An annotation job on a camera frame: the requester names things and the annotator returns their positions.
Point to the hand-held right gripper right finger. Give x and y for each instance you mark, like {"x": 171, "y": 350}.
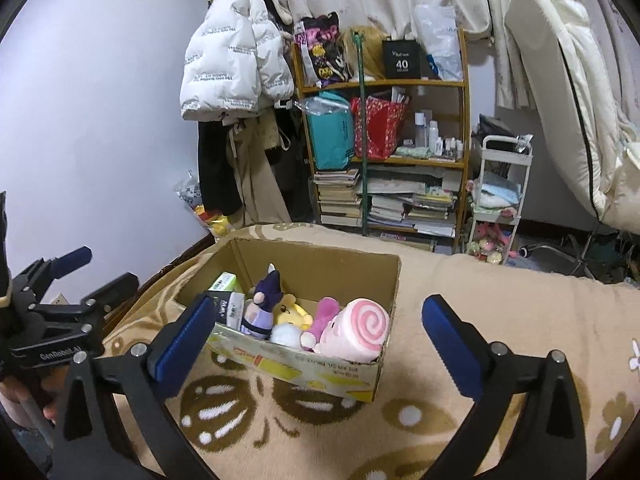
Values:
{"x": 452, "y": 347}

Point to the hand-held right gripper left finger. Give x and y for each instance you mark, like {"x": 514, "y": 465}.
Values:
{"x": 184, "y": 347}

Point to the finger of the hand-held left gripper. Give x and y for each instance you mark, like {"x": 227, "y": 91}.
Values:
{"x": 112, "y": 292}
{"x": 67, "y": 262}

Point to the black carton box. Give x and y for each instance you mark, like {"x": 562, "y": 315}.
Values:
{"x": 230, "y": 309}

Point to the green carton box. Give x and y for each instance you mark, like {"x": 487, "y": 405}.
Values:
{"x": 227, "y": 282}

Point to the purple plush doll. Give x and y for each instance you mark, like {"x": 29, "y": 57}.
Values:
{"x": 262, "y": 305}

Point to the pink swirl roll plush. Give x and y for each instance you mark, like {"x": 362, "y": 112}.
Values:
{"x": 360, "y": 332}

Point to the white fluffy plush toy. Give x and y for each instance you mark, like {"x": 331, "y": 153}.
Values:
{"x": 285, "y": 335}

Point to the printed cardboard box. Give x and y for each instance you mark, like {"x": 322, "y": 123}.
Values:
{"x": 320, "y": 372}

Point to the person's left hand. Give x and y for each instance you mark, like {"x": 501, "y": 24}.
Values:
{"x": 52, "y": 405}

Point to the beige printed blanket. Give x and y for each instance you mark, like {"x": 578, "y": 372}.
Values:
{"x": 500, "y": 300}

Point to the yellow plush toy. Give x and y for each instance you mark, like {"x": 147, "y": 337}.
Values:
{"x": 292, "y": 312}

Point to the bag of snacks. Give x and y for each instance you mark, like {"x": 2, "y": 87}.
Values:
{"x": 200, "y": 205}

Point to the pink plush toy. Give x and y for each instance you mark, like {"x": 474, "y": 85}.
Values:
{"x": 325, "y": 312}

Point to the wide pile of books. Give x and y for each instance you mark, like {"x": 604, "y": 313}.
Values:
{"x": 415, "y": 205}

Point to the dark hanging coat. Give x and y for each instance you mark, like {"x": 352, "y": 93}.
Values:
{"x": 215, "y": 170}

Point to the white trolley cart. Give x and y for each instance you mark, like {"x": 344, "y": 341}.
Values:
{"x": 500, "y": 195}

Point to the beige hanging trousers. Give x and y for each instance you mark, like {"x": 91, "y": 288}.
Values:
{"x": 257, "y": 180}

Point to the green pole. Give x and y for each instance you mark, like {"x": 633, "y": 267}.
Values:
{"x": 364, "y": 185}

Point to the small stack of books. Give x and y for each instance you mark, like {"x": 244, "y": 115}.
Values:
{"x": 337, "y": 200}

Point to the group of cosmetic bottles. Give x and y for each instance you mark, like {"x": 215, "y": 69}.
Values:
{"x": 432, "y": 137}

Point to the red patterned bag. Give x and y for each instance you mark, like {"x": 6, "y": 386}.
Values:
{"x": 380, "y": 130}

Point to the wooden shelf rack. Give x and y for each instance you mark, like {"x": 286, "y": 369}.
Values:
{"x": 466, "y": 110}

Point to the teal bag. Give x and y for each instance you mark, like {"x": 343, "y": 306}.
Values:
{"x": 327, "y": 135}

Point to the white puffer jacket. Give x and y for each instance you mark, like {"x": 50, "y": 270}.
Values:
{"x": 225, "y": 60}

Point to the white mattress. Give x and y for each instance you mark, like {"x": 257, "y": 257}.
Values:
{"x": 565, "y": 85}

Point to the black gift box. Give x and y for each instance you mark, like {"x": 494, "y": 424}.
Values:
{"x": 405, "y": 60}

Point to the blond wig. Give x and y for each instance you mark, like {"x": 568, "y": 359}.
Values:
{"x": 372, "y": 52}

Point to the white plastic bag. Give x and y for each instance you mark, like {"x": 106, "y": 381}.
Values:
{"x": 440, "y": 40}

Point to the black pink patterned bag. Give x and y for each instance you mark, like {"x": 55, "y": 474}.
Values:
{"x": 322, "y": 52}

